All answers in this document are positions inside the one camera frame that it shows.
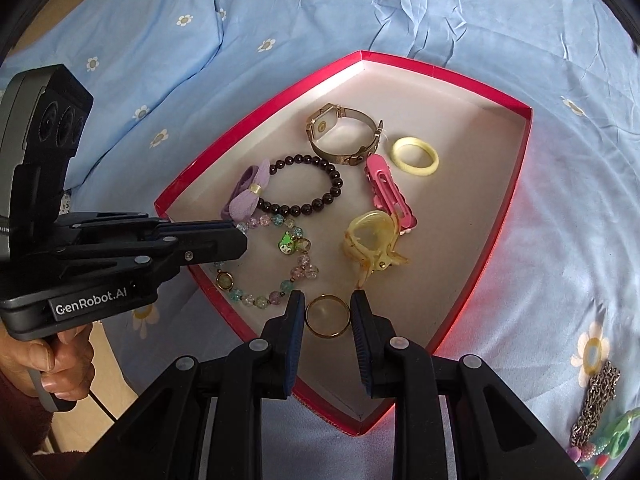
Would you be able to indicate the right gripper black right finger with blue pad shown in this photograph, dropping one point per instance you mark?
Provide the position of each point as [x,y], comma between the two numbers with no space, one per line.
[393,367]

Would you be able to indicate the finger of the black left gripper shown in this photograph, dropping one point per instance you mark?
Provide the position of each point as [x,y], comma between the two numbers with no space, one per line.
[187,250]
[200,229]

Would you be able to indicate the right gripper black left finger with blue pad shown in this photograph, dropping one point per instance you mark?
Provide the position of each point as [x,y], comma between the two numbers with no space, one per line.
[264,368]

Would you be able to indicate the yellow translucent claw clip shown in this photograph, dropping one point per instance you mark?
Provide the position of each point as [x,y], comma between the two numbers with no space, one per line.
[370,240]

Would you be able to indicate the pink hair clip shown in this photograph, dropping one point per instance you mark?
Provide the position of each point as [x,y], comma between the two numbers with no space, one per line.
[386,194]

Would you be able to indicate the gold wrist watch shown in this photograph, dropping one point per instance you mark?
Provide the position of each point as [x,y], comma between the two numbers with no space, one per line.
[345,154]

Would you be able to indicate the red sleeve forearm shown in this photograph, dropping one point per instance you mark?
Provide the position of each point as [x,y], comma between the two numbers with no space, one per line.
[28,422]

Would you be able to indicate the red white jewelry box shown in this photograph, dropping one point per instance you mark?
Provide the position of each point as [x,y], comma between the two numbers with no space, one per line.
[455,147]

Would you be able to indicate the person's left hand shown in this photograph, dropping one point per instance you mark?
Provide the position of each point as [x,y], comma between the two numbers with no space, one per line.
[65,363]

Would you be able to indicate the blue floral bed sheet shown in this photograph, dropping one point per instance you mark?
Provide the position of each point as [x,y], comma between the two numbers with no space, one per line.
[169,76]

